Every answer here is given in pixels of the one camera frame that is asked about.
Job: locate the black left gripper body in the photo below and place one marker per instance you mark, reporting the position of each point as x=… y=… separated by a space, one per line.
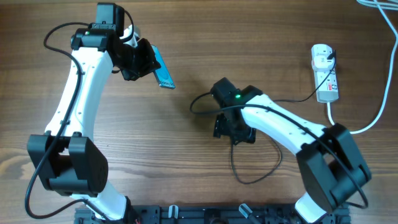
x=140 y=61

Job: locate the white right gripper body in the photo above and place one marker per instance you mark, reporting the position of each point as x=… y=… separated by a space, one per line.
x=236 y=131

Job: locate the white USB charger plug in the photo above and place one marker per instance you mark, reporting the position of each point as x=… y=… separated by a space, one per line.
x=321 y=63

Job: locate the white power strip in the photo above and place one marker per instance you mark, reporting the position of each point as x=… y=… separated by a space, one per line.
x=326 y=87

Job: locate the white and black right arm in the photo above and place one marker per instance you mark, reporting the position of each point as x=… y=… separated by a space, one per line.
x=329 y=160

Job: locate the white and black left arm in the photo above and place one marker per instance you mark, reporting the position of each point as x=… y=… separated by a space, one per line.
x=65 y=158

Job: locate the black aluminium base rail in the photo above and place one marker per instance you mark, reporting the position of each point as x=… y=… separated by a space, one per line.
x=271 y=213

